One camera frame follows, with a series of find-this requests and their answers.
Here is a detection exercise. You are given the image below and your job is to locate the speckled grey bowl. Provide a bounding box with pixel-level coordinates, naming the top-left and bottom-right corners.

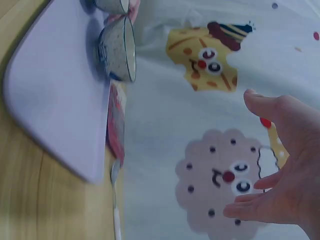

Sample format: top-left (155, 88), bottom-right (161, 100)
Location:
top-left (96, 16), bottom-right (137, 83)
top-left (92, 0), bottom-right (130, 15)

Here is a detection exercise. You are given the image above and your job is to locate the white-handled metal spoon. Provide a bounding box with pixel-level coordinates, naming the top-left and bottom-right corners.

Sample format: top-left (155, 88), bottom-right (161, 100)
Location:
top-left (110, 159), bottom-right (123, 240)

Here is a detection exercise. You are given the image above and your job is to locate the person's left hand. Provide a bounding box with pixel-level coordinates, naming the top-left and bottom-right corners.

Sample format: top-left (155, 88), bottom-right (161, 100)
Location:
top-left (106, 0), bottom-right (141, 25)

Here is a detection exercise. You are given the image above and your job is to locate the person's right hand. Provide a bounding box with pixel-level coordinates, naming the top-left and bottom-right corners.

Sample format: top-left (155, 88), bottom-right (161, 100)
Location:
top-left (222, 88), bottom-right (320, 240)

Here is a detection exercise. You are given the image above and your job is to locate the lavender mat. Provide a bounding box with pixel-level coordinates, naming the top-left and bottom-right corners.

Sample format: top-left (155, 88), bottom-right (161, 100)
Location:
top-left (2, 0), bottom-right (112, 185)

